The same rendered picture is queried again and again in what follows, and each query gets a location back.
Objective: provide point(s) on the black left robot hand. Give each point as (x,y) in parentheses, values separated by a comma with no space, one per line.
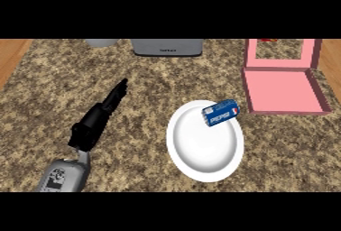
(94,120)

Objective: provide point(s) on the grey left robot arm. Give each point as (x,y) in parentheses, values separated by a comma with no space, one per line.
(63,177)

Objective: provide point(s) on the white round plate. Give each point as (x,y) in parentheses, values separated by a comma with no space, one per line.
(205,144)

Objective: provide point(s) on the pink open box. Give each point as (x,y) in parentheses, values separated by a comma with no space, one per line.
(283,90)

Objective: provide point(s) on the pale grey round container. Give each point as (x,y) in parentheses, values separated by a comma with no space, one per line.
(102,42)

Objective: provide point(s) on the blue soda can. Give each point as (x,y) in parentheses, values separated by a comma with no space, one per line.
(220,113)

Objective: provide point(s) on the grey appliance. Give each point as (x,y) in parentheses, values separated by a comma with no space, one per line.
(167,47)

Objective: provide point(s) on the small red object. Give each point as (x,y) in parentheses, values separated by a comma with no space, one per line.
(269,39)

